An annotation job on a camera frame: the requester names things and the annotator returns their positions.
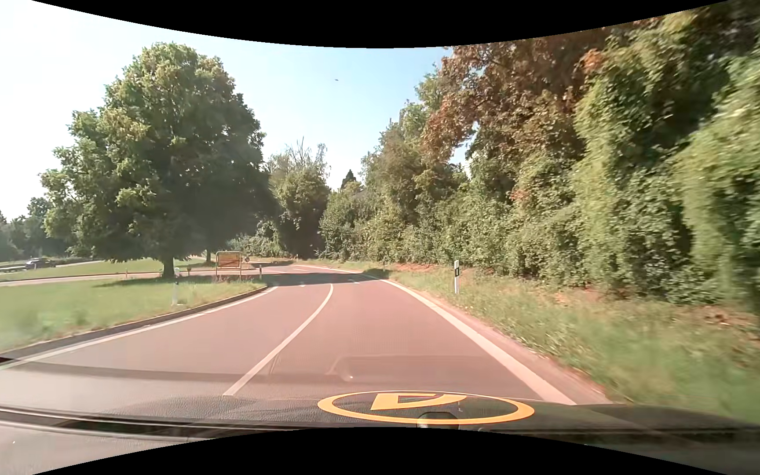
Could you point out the grey asphalt road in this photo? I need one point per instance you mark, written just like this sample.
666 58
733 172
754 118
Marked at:
367 330

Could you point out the road markings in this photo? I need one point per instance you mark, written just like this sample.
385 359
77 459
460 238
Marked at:
287 340

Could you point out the yellow road sign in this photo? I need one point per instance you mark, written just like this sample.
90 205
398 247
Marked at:
228 260

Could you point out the row of trees and bushes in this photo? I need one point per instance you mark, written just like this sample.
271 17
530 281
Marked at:
584 171

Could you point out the large green tree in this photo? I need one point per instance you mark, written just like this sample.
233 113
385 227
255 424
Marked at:
162 158

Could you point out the grass verge with bank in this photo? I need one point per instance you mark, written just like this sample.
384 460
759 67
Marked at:
617 336

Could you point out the car's own bonnet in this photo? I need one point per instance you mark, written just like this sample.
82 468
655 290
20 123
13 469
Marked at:
156 422

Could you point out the grass field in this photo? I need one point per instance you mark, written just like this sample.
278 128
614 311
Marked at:
83 269

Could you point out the grass traffic island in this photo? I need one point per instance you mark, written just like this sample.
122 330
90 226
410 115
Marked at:
57 307

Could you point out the dark car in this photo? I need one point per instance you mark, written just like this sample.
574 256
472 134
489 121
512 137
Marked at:
39 262

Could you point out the distant trees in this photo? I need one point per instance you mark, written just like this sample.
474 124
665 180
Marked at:
4 231

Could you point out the white marker post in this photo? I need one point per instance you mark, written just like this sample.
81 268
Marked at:
176 285
456 274

